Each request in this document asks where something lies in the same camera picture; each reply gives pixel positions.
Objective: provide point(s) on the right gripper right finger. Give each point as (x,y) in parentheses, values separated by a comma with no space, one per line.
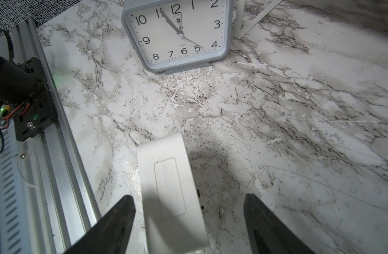
(267,234)

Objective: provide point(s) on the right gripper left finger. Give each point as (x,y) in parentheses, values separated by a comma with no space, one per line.
(111,233)

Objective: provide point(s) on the white cube digital clock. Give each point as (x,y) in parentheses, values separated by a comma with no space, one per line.
(173,218)

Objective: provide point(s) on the grey rectangular digital clock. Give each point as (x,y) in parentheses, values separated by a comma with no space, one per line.
(174,36)

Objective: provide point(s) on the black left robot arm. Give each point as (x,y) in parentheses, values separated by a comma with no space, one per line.
(25,86)

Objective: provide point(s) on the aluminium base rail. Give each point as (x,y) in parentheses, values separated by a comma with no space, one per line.
(46,202)

